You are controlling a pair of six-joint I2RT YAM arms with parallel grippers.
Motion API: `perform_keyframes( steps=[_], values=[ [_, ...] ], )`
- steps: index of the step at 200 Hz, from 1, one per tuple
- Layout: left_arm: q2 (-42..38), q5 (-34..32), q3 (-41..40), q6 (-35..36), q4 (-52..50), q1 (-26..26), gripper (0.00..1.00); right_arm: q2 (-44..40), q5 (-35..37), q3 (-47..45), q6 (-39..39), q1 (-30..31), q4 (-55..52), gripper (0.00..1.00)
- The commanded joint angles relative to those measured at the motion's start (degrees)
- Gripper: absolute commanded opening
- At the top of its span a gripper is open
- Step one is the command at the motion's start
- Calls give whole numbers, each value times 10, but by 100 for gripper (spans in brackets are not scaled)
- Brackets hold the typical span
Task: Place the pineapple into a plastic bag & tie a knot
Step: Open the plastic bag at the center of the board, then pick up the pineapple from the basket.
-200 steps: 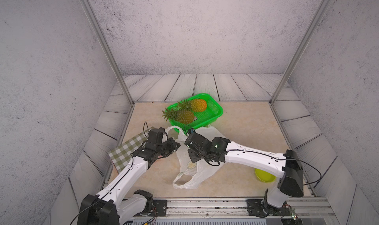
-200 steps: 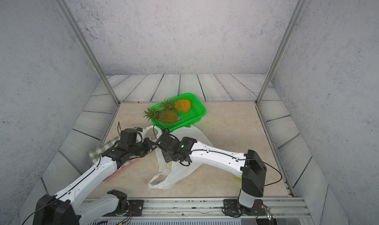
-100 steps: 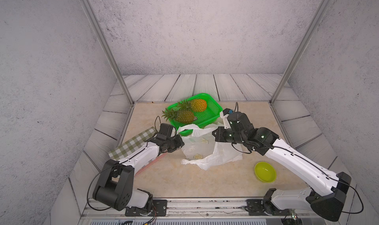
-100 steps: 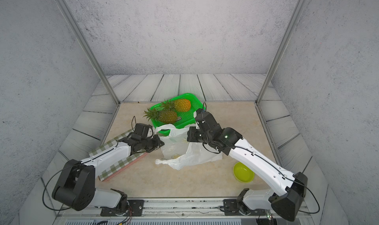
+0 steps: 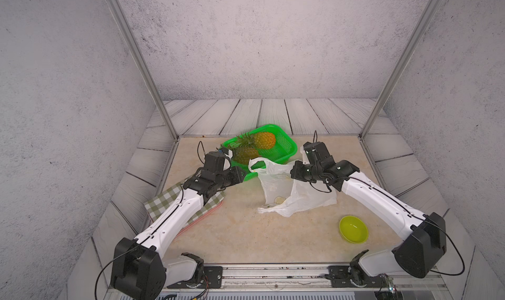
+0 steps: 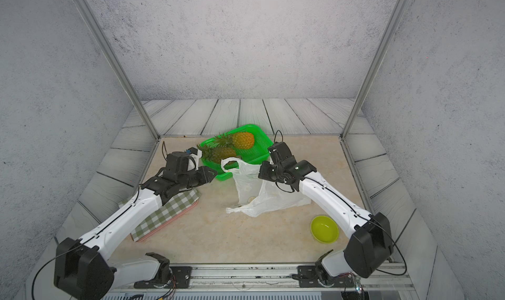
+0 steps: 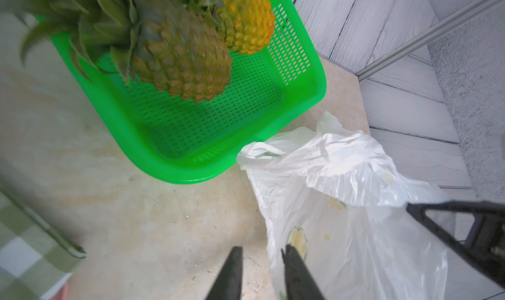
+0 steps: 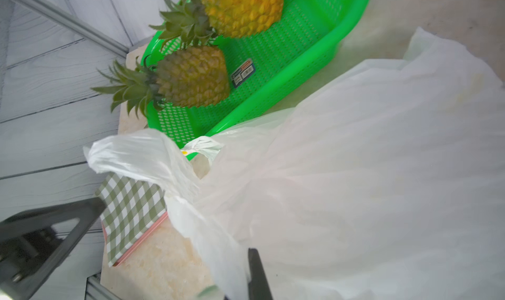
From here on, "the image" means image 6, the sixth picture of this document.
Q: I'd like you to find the green perforated plastic basket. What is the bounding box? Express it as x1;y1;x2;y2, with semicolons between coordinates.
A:
198;124;273;181

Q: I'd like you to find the green checkered cloth mat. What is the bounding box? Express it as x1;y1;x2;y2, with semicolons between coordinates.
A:
130;189;201;242

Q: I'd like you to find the right metal frame post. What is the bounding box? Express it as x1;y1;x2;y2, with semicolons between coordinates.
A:
341;0;409;141

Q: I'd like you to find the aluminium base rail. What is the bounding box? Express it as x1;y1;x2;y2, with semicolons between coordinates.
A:
105;263;418;299

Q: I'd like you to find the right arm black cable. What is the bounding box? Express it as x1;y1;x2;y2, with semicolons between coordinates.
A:
303;175;408;276

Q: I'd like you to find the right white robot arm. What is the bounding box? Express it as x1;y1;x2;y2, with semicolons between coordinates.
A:
259;142;394;287

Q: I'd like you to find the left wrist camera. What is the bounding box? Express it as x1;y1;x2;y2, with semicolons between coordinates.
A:
185;147;202;171

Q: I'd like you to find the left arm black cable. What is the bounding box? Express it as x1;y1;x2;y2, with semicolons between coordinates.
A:
30;189;143;300

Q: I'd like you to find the left metal frame post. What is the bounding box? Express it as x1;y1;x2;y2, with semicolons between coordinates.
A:
72;0;160;141

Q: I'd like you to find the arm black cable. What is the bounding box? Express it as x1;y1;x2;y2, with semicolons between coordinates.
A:
30;189;143;300
303;175;408;276

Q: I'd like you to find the white plastic bag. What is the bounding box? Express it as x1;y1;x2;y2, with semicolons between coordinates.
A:
221;157;311;217

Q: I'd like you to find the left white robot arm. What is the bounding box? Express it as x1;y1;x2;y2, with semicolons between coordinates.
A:
53;147;218;299

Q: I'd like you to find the lime green bowl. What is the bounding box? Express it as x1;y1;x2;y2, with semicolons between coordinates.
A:
310;215;339;244

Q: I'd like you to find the pineapple with dark crown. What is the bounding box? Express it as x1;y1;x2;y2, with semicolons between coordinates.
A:
196;144;242;164

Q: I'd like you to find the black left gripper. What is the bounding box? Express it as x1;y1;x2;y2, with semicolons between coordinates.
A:
176;165;219;191

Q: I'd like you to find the metal frame post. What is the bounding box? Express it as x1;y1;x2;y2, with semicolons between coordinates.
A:
341;0;409;141
72;0;160;141

